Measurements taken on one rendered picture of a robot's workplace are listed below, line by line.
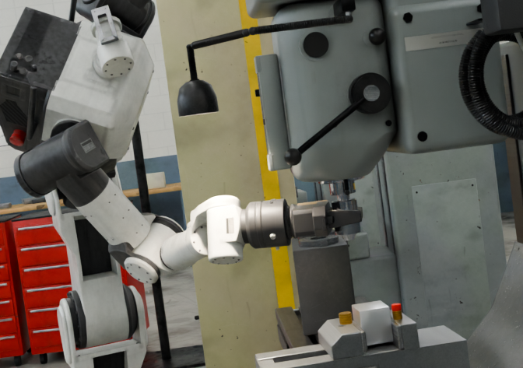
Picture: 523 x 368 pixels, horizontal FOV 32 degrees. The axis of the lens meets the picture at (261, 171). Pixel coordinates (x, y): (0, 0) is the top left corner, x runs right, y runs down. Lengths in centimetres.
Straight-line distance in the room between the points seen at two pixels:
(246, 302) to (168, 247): 161
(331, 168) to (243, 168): 180
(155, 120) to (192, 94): 908
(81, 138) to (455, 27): 75
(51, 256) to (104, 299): 408
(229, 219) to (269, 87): 26
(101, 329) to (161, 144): 849
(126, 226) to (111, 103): 25
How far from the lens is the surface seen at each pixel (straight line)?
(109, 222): 188
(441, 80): 161
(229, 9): 343
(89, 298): 224
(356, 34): 161
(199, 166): 340
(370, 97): 157
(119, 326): 226
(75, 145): 181
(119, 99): 191
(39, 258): 634
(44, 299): 637
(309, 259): 199
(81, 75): 194
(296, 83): 160
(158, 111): 1068
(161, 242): 192
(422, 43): 161
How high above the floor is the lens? 143
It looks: 3 degrees down
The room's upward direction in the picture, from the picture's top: 7 degrees counter-clockwise
